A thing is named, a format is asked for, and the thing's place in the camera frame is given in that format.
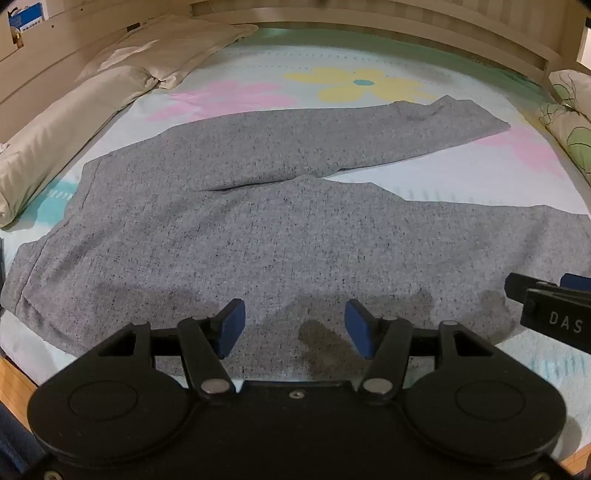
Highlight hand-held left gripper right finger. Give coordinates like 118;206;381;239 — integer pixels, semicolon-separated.
344;298;505;401

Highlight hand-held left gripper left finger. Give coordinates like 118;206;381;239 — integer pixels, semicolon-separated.
82;298;247;400

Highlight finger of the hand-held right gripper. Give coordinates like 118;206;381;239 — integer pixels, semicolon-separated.
504;272;560;304
560;272;591;292

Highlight grey pants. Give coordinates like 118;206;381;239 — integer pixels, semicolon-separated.
0;95;591;383

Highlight floral print pillow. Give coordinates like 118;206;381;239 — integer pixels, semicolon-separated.
549;69;591;112
537;102;591;186

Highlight dark blue cloth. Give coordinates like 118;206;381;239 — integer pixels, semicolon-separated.
0;401;45;480

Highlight floral bed sheet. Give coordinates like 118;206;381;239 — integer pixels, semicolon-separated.
0;21;591;464

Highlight long beige pillow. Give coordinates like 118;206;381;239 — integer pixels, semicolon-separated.
0;65;160;230

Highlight flat beige pillow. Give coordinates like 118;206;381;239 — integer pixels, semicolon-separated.
76;14;259;90

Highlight blue box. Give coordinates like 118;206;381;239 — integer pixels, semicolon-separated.
6;0;49;25

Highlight wooden bed frame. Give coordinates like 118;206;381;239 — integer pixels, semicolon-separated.
0;0;583;145

